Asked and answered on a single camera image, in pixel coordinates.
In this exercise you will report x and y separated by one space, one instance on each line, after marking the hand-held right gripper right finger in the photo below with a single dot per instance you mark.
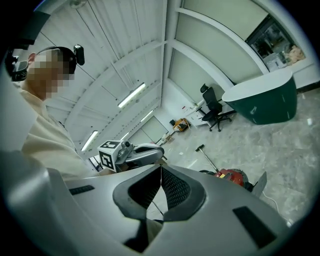
220 225

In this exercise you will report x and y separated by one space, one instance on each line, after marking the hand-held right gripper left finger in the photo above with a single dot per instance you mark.
100 212

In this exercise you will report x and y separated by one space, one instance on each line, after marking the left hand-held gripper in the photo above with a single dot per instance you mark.
107 158

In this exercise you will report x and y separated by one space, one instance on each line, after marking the ceiling tube light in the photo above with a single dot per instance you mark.
125 136
90 140
131 95
147 116

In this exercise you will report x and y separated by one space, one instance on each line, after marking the metal wand with black nozzle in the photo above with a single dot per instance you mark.
200 148

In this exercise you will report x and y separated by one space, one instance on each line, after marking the red and teal vacuum cleaner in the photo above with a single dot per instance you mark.
232 175

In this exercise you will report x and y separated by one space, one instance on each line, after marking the white drawer cabinet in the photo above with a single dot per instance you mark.
197 117

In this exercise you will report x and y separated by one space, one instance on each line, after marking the black office chair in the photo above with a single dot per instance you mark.
212 105

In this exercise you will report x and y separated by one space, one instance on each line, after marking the person's beige shirt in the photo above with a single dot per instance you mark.
50 145

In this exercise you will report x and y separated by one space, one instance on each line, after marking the pale roller blind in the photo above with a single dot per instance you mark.
225 15
190 72
207 42

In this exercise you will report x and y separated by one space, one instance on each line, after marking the person's head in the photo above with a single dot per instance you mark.
47 75

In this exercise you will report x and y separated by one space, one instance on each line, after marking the dark green bathtub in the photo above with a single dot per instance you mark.
270 105

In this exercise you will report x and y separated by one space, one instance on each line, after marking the small white floor object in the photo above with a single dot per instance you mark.
309 121

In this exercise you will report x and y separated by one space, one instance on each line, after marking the glass window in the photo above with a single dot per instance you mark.
272 47

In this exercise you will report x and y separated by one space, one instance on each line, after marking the black tablet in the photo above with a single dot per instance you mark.
35 27

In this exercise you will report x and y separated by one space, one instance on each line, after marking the black head camera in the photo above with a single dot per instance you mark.
79 55

